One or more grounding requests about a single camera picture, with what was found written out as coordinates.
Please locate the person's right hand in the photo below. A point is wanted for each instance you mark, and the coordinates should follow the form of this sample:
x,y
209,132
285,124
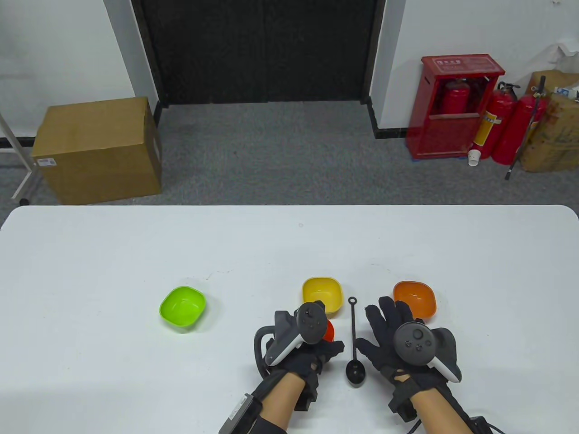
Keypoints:
x,y
384,325

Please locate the person's left hand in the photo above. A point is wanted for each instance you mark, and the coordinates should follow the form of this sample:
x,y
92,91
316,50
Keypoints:
x,y
316,357

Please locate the red jar lid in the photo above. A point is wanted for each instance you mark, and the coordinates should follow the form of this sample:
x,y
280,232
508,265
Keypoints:
x,y
329,332

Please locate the orange plastic dish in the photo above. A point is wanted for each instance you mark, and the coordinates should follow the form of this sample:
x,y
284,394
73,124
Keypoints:
x,y
415,296

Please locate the yellow plastic dish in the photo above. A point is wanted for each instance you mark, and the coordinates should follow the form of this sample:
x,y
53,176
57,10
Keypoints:
x,y
322,291

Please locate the green plastic dish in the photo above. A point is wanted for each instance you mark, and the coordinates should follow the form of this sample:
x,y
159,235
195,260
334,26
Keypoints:
x,y
182,306

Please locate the grey forearm sensor box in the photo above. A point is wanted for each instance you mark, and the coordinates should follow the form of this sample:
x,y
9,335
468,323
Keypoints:
x,y
239,413

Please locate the black forearm sensor box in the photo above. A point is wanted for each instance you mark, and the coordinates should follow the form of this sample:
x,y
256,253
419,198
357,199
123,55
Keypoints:
x,y
479,426

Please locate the person's left forearm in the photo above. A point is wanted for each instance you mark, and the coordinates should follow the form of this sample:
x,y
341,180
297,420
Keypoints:
x,y
282,400

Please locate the person's right forearm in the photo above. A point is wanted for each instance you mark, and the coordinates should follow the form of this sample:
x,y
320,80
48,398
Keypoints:
x,y
436,411

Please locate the grey handheld controller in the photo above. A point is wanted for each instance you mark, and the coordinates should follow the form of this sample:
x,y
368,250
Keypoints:
x,y
311,323
414,343

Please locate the white paper cup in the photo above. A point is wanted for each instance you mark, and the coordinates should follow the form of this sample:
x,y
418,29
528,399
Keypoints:
x,y
473,158

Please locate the red fire extinguisher cabinet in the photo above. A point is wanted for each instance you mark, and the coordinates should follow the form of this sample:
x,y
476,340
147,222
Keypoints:
x,y
445,133

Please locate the yellow label red fire extinguisher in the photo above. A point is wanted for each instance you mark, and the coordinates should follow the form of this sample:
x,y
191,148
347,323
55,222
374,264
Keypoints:
x,y
495,117

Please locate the worn printed cardboard box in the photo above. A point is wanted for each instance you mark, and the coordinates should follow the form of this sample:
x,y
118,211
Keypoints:
x,y
552,135

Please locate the white blue packet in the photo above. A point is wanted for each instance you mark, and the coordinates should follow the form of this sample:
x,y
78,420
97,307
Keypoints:
x,y
565,90

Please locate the plain small cardboard box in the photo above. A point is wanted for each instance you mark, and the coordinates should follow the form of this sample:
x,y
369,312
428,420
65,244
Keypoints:
x,y
549,77

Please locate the black double door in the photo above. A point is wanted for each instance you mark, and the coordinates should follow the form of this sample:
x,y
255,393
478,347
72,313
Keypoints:
x,y
258,49

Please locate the large brown cardboard box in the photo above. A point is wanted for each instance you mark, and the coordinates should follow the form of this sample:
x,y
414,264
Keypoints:
x,y
95,149

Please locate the white crumpled plastic sheet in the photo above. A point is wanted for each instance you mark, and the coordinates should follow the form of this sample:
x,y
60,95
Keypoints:
x,y
565,49

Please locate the white metal stand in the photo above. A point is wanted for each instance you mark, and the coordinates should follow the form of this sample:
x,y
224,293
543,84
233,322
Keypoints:
x,y
13,151

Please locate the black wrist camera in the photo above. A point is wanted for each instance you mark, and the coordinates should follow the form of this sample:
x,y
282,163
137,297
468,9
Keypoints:
x,y
403,402
306,393

